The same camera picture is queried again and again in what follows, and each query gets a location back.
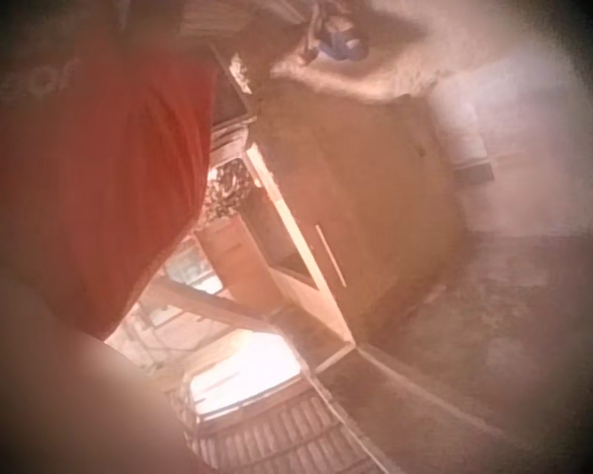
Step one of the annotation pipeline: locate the blue and white footwear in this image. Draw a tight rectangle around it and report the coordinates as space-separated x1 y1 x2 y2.
303 9 372 65

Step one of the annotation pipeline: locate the corrugated metal sheet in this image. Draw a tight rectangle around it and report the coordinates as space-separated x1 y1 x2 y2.
190 382 391 474

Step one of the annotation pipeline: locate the heap of dark patterned cloth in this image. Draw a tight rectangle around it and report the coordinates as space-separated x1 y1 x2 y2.
202 160 256 218

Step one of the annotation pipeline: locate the white appliance with dark base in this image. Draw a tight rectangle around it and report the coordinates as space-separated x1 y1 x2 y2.
432 101 498 187

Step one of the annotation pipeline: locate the brown wooden cupboard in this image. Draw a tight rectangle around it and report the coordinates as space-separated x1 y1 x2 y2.
197 88 468 347

